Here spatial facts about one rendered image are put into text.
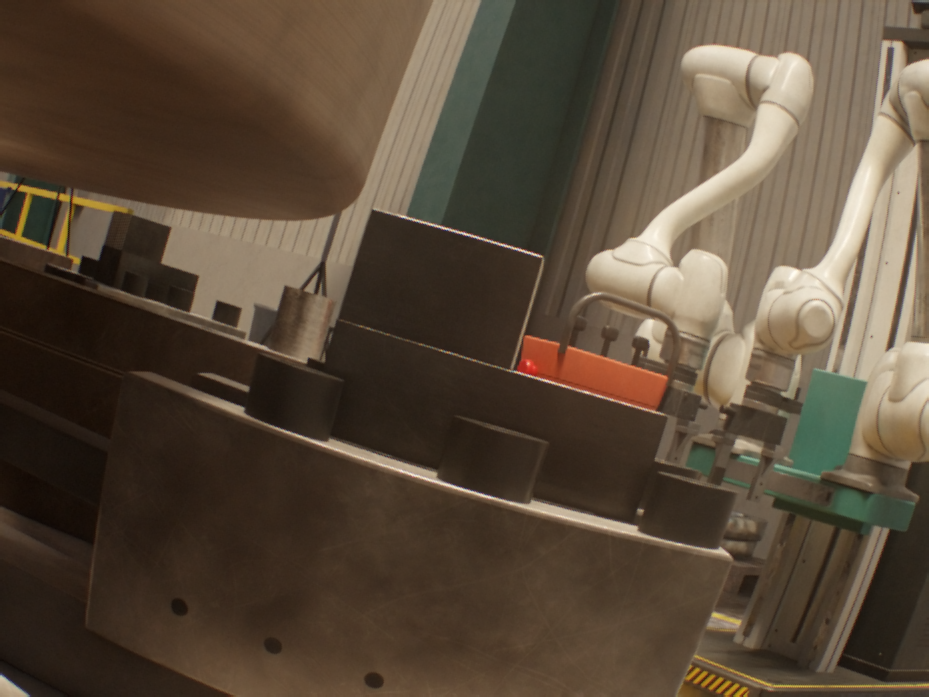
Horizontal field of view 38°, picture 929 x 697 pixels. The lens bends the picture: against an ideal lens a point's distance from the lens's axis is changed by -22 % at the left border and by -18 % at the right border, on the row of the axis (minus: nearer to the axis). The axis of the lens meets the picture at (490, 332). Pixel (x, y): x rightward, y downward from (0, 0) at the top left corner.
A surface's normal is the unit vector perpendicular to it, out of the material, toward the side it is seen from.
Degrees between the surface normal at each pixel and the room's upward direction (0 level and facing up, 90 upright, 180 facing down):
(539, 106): 90
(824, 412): 90
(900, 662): 90
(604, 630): 90
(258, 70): 99
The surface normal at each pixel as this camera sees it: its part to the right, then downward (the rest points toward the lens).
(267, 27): 0.95, 0.28
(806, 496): -0.84, -0.26
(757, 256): -0.72, -0.22
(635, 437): -0.02, -0.03
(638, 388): 0.35, 0.21
